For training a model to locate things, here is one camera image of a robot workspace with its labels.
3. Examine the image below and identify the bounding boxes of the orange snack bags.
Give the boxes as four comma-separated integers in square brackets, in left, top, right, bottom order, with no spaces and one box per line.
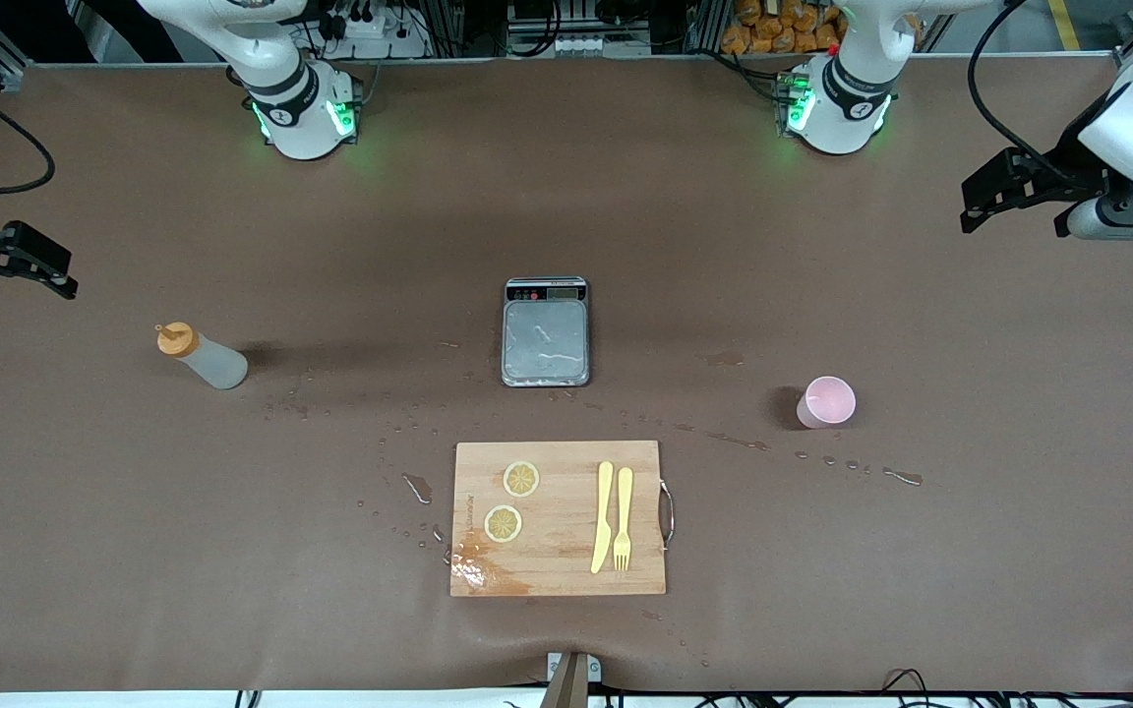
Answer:
[721,0,848,55]

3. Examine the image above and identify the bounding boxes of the yellow plastic knife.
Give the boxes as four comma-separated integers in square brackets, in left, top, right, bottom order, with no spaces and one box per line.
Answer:
[590,460,616,575]

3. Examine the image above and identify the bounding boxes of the pink plastic cup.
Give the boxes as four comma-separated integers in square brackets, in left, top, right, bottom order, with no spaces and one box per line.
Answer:
[797,376,858,431]

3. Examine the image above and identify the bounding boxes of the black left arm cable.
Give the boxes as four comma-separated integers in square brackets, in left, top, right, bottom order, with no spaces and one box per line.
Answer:
[966,0,1074,188]

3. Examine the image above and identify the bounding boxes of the wooden cutting board metal handle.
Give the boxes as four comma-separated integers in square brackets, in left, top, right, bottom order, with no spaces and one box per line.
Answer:
[449,440,676,599]

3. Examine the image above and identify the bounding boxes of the brown table cover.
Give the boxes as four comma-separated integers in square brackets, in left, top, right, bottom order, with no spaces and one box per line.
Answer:
[0,54,1133,694]

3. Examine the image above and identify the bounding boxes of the clear sauce bottle orange cap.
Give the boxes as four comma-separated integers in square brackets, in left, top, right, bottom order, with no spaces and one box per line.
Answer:
[155,322,250,391]

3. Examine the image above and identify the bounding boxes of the yellow plastic fork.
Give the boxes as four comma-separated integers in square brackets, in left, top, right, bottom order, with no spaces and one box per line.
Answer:
[613,466,634,573]

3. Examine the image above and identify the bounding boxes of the silver digital kitchen scale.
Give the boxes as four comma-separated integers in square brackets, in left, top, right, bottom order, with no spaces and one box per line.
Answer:
[502,276,591,388]

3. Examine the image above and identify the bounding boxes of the white power strip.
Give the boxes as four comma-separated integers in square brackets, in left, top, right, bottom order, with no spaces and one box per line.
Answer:
[316,0,430,58]

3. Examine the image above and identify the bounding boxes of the metal table edge bracket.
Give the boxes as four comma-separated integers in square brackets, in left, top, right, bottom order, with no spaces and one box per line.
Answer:
[545,651,603,708]

